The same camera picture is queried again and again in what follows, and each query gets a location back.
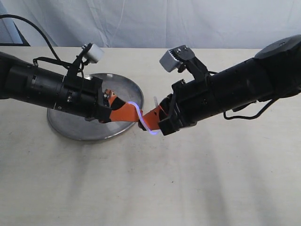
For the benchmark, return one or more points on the translucent white glow stick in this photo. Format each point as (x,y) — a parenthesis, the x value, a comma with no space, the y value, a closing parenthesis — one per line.
(141,117)

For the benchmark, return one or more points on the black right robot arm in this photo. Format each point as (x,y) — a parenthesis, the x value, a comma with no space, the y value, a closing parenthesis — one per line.
(273,73)

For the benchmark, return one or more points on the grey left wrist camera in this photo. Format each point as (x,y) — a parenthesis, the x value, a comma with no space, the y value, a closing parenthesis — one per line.
(92,53)

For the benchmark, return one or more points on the white backdrop cloth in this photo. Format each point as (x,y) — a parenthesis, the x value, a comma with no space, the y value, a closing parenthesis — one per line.
(161,23)

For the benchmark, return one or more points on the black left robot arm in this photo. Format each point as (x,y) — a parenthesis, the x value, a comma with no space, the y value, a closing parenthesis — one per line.
(26,82)

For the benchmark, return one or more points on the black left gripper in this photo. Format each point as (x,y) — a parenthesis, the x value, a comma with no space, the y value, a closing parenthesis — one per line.
(86,98)

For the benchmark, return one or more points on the round steel plate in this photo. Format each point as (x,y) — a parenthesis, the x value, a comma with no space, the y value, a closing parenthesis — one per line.
(77,128)

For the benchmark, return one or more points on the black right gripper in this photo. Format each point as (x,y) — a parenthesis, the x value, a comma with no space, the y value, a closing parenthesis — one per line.
(184,104)

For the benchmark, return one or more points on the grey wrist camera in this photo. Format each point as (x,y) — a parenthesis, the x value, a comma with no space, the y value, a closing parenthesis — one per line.
(175,57)
(92,53)

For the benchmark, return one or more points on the dark frame behind table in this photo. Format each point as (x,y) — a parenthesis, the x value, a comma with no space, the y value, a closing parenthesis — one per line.
(10,35)

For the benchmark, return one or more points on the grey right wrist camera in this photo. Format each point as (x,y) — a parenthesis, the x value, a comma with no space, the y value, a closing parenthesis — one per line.
(175,57)

